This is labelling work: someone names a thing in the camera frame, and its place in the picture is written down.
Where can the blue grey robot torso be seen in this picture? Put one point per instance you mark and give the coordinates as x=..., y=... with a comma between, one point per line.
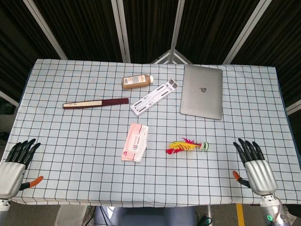
x=141, y=217

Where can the brown drink bottle white cap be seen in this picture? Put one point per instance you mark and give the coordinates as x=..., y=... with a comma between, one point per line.
x=135, y=82

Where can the pink wet wipes pack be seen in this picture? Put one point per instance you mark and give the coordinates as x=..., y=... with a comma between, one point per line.
x=135, y=143

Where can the grey closed laptop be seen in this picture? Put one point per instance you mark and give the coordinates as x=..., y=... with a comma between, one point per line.
x=200, y=101

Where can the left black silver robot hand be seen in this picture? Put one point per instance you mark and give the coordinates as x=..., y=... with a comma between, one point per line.
x=11, y=171

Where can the black screen panel white frame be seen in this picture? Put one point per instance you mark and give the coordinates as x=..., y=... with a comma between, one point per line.
x=150, y=28
x=211, y=28
x=82, y=28
x=18, y=47
x=277, y=42

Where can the white blue checked tablecloth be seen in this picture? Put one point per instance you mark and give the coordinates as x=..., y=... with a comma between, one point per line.
x=70, y=129

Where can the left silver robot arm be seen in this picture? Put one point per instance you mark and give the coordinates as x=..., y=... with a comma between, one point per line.
x=2, y=212

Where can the red yellow feather shuttlecock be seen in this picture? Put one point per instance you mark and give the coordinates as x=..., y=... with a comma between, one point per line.
x=183, y=146

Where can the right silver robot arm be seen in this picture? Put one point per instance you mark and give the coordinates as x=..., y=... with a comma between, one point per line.
x=270, y=212

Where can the white screen foot bracket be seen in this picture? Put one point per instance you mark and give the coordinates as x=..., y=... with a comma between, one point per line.
x=161, y=58

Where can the white folding laptop stand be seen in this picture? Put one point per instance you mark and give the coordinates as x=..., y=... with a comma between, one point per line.
x=150, y=99

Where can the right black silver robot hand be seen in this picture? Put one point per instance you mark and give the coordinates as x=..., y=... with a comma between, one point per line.
x=259, y=174

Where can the dark red folded fan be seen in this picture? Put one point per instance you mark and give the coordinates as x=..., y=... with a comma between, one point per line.
x=94, y=103

